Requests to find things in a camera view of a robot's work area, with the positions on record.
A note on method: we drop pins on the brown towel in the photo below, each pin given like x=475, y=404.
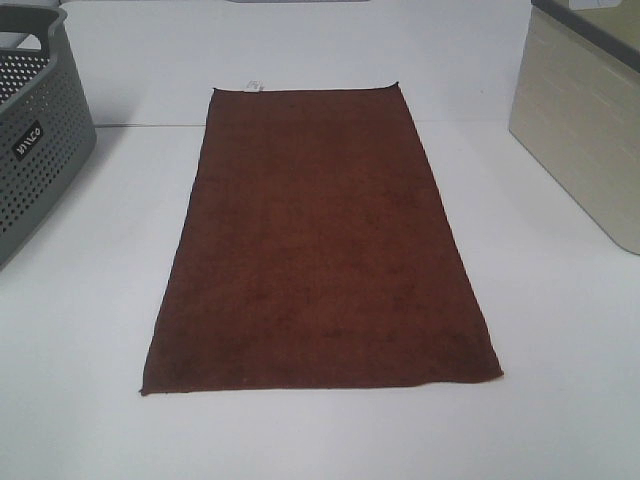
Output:
x=315, y=254

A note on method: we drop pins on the white towel label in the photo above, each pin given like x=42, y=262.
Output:
x=253, y=86

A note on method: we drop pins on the grey perforated plastic basket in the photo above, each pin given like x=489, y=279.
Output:
x=47, y=133

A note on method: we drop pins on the beige storage box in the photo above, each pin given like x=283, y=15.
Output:
x=576, y=107

